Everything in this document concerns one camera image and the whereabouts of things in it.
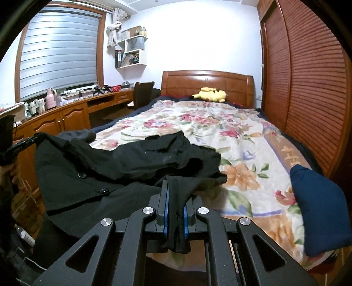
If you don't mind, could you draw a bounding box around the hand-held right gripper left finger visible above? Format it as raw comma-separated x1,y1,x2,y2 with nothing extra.
32,179,169,286

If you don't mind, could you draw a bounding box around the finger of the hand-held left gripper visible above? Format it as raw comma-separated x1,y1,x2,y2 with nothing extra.
2,131,54,166

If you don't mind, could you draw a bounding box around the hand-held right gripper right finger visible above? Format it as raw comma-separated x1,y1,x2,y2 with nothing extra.
183,194,317,286

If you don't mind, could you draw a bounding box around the black coat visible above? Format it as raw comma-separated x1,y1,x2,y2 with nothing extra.
34,130,229,254

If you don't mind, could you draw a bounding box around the person's left hand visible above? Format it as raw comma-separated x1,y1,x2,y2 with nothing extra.
0,161,21,191

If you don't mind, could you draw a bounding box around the white jug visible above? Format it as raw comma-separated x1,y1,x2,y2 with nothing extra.
24,99,46,116

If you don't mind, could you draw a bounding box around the pink thermos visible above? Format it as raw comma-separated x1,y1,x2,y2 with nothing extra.
45,88,58,110

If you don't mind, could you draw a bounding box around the wooden desk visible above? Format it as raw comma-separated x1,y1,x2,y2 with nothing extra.
10,89,136,220

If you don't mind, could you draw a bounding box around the dark grey cloth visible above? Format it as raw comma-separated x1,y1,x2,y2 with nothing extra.
58,129,97,144

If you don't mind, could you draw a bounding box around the floral blanket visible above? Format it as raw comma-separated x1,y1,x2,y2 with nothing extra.
90,99,345,273

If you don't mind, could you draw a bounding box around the white plastic bottle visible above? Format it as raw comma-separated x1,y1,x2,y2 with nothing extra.
16,225,37,247

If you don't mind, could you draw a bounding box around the grey window blind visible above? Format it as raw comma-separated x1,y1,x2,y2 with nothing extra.
19,10,100,103

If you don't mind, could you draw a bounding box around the dark office chair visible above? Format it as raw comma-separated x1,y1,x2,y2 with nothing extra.
126,81,161,111

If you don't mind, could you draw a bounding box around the yellow plush toy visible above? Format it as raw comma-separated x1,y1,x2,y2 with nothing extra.
191,87,228,103

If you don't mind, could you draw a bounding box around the navy blue garment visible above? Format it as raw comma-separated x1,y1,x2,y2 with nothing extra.
289,164,348,258

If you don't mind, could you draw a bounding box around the wooden headboard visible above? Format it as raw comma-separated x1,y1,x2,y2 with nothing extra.
161,70,255,108

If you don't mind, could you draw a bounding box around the stack of magazines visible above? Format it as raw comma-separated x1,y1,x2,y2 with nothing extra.
122,53,141,66

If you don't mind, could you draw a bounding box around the beige tied curtain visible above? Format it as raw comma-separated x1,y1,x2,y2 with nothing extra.
106,8,129,48

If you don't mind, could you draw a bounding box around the grey paper bag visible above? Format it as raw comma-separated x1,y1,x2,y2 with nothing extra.
125,37,145,53

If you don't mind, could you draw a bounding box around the cardboard box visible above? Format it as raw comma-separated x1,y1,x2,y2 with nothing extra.
120,26,141,41

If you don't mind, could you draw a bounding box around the wooden louvred wardrobe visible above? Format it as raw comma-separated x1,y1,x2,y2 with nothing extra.
257,0,352,183

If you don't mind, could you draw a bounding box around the white wall shelf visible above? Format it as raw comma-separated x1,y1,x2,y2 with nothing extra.
114,35,148,70

